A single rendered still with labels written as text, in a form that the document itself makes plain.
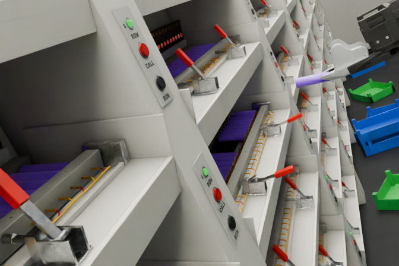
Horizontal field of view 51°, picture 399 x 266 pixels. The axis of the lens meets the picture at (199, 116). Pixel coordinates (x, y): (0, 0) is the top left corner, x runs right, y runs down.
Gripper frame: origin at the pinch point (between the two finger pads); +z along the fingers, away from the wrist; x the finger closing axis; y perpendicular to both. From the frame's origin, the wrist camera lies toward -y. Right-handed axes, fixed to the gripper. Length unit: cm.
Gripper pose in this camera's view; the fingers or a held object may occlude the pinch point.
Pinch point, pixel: (329, 76)
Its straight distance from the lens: 82.6
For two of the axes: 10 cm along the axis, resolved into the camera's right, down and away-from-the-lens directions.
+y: -5.0, -8.5, -1.5
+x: -2.8, 3.3, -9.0
